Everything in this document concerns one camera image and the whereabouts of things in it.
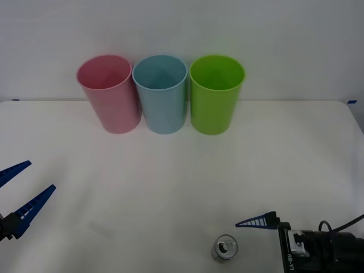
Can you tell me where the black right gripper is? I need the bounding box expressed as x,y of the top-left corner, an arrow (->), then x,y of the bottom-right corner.
235,211 -> 299,273

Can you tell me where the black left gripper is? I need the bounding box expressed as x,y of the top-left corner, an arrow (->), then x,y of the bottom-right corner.
0,160 -> 57,243

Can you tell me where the silver drink can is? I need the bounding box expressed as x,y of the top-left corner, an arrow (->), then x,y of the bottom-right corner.
211,234 -> 239,262

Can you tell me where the green plastic bin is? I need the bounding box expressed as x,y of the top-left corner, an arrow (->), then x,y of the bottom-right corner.
189,54 -> 246,136

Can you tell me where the pink plastic bin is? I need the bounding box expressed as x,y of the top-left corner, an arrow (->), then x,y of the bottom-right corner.
76,54 -> 142,135

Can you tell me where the pale blue plastic bin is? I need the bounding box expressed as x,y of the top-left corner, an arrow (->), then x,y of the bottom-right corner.
131,54 -> 188,135

